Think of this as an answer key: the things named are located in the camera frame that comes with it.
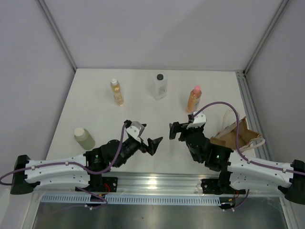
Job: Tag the orange bottle pink cap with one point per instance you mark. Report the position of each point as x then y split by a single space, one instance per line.
194 99

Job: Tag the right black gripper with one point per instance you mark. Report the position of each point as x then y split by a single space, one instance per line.
176 127

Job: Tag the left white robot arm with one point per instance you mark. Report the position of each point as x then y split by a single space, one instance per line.
86 171

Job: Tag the white slotted cable duct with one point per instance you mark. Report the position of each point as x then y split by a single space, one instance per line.
133 199

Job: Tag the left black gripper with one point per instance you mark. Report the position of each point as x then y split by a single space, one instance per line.
152 144

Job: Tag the aluminium frame post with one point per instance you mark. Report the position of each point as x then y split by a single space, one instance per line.
267 33
56 33

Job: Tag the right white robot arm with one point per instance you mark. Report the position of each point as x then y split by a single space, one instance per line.
290 177

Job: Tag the amber bottle white cap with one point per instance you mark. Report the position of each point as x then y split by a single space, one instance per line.
116 89

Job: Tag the pale green bottle beige cap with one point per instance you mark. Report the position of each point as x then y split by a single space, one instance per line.
84 138

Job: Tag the right aluminium frame post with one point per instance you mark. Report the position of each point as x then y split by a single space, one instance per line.
267 33

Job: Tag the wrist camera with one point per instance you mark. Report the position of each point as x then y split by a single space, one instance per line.
135 131
196 120

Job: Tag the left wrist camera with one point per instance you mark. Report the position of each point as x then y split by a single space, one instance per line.
135 131

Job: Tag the white bottle black cap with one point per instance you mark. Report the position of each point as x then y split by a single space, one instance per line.
159 86

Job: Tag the right aluminium side rail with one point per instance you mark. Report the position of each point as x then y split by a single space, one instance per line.
251 113

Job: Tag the brown canvas bag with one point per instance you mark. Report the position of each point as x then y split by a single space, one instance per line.
247 139

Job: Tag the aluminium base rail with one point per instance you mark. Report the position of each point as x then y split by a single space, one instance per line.
178 184

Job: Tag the left aluminium frame post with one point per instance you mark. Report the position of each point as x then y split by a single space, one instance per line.
56 33

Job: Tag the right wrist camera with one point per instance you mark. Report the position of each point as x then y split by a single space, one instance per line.
196 120

